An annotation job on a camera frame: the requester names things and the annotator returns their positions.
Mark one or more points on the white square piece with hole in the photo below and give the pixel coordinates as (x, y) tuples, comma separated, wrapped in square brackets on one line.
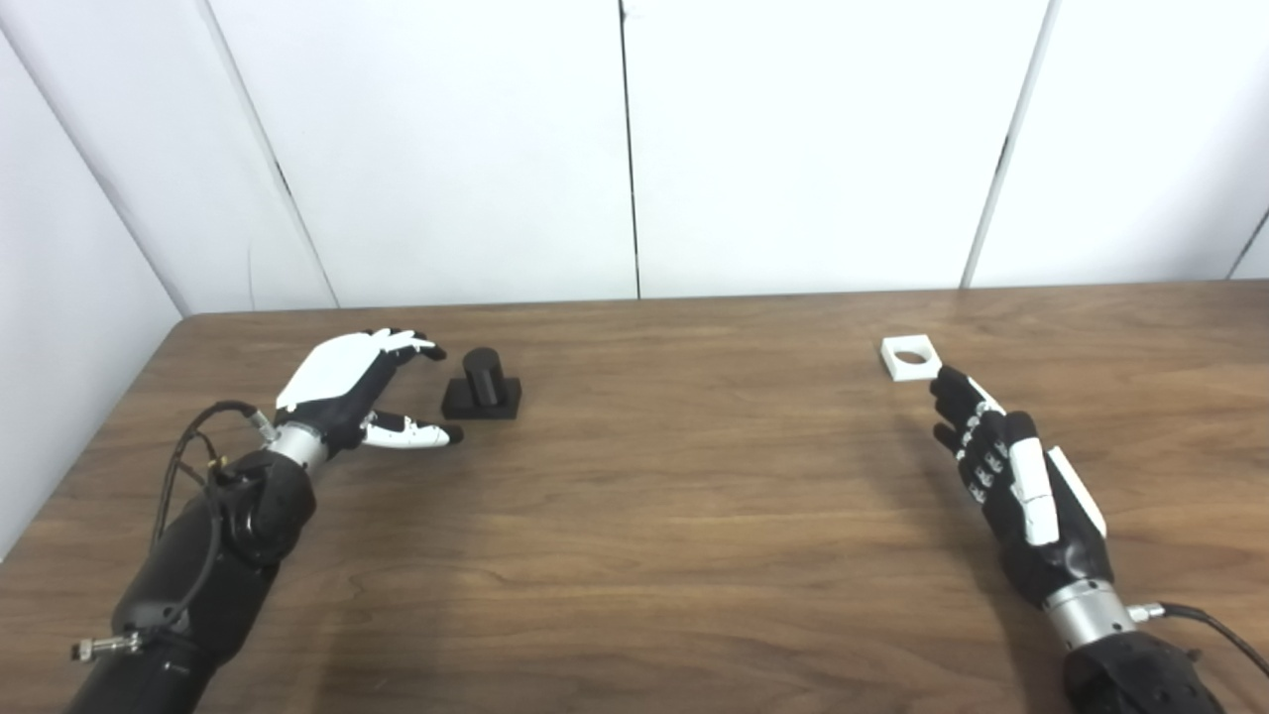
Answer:
[(912, 370)]

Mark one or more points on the black peg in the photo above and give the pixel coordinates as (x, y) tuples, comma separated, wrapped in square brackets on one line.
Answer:
[(483, 382)]

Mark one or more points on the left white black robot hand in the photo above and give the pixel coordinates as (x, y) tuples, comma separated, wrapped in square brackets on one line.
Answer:
[(332, 372)]

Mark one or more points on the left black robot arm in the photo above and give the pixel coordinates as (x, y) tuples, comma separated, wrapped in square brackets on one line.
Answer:
[(198, 585)]

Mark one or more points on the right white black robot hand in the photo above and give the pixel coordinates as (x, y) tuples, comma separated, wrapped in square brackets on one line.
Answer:
[(1041, 560)]

